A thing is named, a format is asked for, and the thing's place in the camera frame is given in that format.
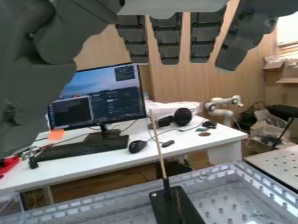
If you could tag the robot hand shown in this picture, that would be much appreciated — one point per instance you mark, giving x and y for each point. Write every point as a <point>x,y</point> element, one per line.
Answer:
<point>30,66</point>

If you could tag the computer monitor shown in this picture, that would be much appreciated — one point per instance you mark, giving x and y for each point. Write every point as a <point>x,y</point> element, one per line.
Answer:
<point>110,96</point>

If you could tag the orange sticky note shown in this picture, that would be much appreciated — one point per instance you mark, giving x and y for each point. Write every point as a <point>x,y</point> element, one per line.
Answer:
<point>55,134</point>

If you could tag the black keyboard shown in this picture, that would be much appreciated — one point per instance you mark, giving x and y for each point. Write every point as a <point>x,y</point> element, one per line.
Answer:
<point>83,146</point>

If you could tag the small black device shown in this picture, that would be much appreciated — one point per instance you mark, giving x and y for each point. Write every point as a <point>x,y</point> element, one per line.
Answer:
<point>33,163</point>

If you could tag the red tray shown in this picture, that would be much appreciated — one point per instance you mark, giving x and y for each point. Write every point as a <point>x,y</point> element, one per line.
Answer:
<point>8,165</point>

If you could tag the black computer mouse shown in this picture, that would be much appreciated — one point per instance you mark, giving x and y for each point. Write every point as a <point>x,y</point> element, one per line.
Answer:
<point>137,146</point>

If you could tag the white desk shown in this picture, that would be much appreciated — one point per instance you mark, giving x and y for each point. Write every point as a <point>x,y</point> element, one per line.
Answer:
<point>110,163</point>

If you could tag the black headphones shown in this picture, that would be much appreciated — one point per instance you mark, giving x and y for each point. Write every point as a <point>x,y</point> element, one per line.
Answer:
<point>181,116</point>

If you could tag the thin stick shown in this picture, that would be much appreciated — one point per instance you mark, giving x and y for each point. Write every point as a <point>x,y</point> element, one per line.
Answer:
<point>158,150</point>

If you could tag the clear box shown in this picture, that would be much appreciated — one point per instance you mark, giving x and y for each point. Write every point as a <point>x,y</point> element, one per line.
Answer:
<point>87,206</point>

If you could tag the small white jointed device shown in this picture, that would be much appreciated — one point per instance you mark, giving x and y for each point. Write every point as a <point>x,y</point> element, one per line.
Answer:
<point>220,105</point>

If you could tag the black plate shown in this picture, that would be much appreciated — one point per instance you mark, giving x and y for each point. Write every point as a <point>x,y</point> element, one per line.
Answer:
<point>174,210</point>

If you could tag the cardboard box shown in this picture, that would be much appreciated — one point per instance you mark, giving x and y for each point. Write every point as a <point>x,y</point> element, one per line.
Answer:
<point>283,68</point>

